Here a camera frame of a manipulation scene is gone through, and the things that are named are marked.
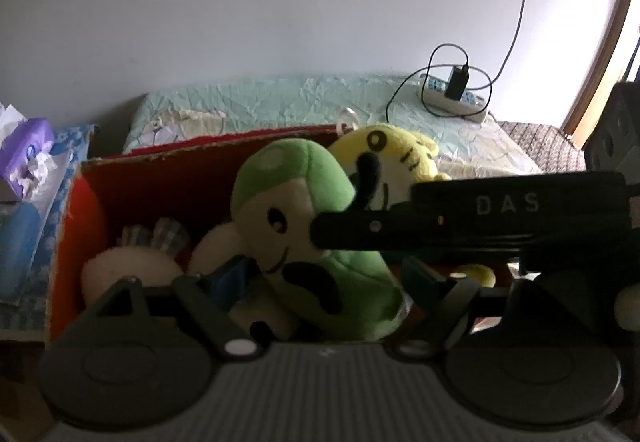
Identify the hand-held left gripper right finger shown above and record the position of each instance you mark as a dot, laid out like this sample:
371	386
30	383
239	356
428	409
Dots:
417	278

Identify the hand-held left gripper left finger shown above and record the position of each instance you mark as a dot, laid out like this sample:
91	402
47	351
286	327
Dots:
232	277

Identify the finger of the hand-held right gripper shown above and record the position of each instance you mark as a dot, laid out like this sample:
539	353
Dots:
350	232

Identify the green plush toy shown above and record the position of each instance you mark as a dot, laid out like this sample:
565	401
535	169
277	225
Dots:
295	182

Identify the yellow plush toy pink body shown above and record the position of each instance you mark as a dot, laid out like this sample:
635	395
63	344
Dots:
395	156

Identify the red cardboard box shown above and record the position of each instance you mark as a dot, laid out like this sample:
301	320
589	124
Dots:
165	182

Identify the brown woven mat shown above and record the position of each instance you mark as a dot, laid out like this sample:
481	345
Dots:
540	141

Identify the white plush toy plaid ears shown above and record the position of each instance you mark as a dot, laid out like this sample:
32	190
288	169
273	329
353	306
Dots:
125	272

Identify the light green printed quilt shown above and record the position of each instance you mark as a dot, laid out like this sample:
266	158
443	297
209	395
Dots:
280	101

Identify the black charger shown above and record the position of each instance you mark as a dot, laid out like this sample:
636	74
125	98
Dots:
457	81

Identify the blue patterned cloth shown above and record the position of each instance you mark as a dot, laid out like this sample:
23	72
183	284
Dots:
75	141

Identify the white power strip with plugs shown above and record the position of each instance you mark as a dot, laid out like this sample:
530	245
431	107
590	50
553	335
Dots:
448	44

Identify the purple tissue pack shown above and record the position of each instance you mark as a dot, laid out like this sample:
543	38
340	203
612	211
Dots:
30	141

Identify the wooden door frame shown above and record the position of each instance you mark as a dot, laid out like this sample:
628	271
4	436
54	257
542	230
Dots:
600	66

